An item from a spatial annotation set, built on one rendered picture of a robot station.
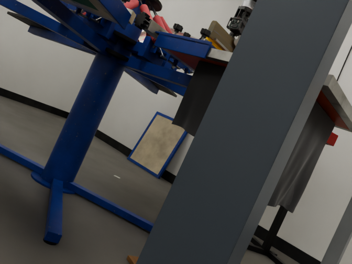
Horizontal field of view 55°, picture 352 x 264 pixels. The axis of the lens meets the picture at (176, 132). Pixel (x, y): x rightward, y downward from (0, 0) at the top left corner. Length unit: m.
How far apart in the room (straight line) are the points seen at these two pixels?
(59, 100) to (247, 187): 5.38
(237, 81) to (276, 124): 0.13
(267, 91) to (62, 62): 5.23
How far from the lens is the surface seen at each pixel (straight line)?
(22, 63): 5.57
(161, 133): 4.31
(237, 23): 1.65
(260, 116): 0.72
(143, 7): 2.11
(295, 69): 0.74
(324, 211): 3.39
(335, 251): 1.18
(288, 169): 1.34
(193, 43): 1.41
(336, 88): 1.18
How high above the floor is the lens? 0.65
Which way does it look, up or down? 1 degrees down
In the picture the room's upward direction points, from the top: 25 degrees clockwise
